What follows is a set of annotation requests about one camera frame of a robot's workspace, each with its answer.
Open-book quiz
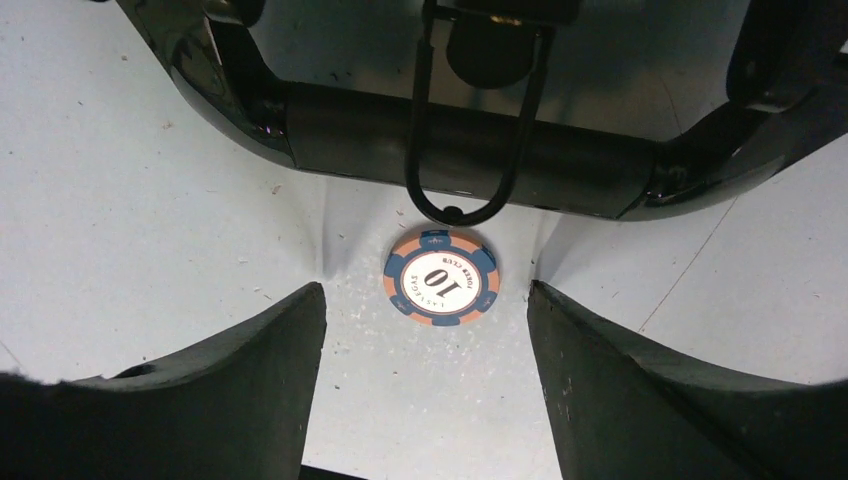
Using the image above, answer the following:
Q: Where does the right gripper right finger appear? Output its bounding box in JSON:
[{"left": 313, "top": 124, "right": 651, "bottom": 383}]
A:
[{"left": 527, "top": 281, "right": 847, "bottom": 479}]

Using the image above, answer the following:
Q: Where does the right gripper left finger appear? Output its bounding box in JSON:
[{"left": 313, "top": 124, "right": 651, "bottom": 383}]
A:
[{"left": 1, "top": 282, "right": 327, "bottom": 479}]

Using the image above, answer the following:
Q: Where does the poker chip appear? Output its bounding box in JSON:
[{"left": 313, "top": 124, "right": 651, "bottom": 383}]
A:
[{"left": 383, "top": 229, "right": 501, "bottom": 327}]

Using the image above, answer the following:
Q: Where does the black poker set case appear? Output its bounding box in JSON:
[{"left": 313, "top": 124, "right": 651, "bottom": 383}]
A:
[{"left": 121, "top": 1, "right": 847, "bottom": 227}]

